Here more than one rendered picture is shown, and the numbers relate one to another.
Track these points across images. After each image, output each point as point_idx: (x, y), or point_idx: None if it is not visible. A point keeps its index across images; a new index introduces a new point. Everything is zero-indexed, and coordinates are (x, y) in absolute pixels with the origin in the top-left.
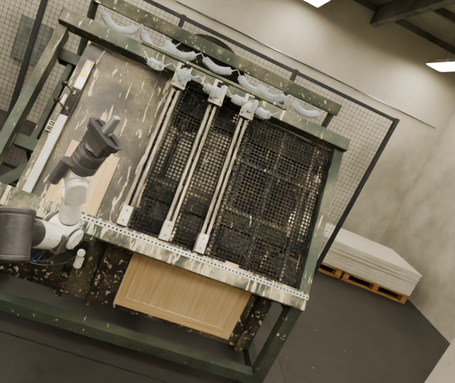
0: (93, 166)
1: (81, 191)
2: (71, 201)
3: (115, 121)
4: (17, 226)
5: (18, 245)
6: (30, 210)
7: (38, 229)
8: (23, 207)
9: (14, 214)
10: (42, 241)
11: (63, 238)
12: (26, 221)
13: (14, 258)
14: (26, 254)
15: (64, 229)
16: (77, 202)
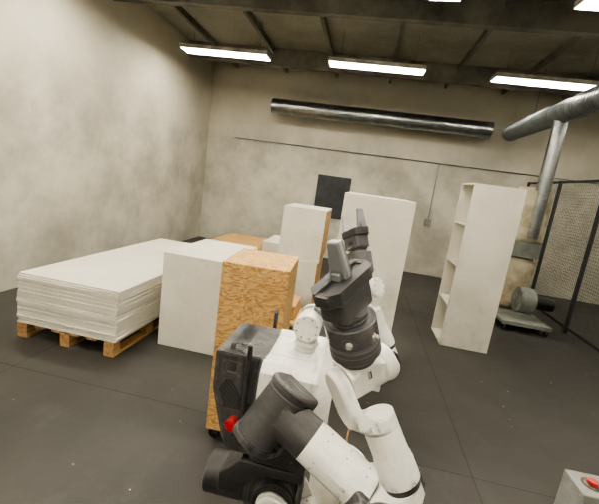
0: (330, 340)
1: (336, 391)
2: (339, 412)
3: (327, 248)
4: (261, 396)
5: (247, 417)
6: (280, 385)
7: (287, 425)
8: (277, 377)
9: (270, 381)
10: (298, 454)
11: (355, 497)
12: (269, 395)
13: (234, 430)
14: (245, 437)
15: (378, 491)
16: (345, 419)
